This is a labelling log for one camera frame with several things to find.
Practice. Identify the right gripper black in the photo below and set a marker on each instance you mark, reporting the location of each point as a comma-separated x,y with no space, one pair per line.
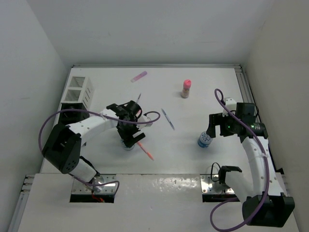
217,119

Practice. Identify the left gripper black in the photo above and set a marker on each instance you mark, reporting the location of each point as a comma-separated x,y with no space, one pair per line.
128,138

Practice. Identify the pink cap glue bottle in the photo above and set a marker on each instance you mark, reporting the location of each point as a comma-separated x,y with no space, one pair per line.
186,88

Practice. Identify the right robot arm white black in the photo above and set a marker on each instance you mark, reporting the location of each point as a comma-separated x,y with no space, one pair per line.
264,202

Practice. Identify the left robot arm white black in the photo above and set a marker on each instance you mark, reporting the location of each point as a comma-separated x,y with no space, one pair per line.
63,147

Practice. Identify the orange clear pen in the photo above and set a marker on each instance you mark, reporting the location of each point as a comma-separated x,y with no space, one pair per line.
145,151

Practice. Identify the blue clear pen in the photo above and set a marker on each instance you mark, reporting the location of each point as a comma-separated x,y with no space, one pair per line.
167,118

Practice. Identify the purple highlighter marker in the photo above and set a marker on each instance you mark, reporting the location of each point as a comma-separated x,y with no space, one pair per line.
139,76

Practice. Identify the black slotted organizer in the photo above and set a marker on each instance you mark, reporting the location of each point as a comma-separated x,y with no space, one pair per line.
69,117

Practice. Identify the white slotted organizer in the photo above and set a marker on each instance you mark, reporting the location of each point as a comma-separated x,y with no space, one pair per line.
78,90

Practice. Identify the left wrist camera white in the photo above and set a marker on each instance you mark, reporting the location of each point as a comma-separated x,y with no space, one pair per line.
147,120

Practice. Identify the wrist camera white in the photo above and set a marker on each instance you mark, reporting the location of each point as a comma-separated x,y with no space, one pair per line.
147,120
230,104

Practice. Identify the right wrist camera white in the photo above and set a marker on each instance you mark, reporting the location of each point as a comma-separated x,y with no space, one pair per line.
230,104

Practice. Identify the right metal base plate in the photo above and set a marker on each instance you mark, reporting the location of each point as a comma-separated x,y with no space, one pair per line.
211,186

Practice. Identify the metal base plate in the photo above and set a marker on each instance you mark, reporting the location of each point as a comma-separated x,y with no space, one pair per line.
103,184
211,186

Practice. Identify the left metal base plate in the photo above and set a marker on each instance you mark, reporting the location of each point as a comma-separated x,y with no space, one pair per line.
103,184

